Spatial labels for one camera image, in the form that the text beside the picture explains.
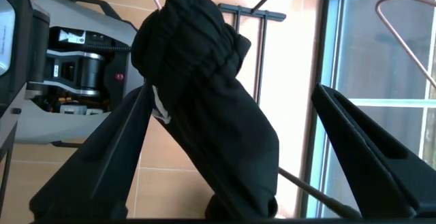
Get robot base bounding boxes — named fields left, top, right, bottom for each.
left=0, top=0, right=146, bottom=204

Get black shorts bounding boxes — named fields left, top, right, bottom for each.
left=131, top=0, right=280, bottom=219

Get window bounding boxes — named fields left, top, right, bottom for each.
left=299, top=0, right=436, bottom=218

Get black clothes rack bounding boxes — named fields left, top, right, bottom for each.
left=217, top=0, right=362, bottom=218

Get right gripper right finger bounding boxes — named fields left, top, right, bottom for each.
left=311, top=82, right=436, bottom=218

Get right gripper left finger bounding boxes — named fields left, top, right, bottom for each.
left=29, top=82, right=154, bottom=218

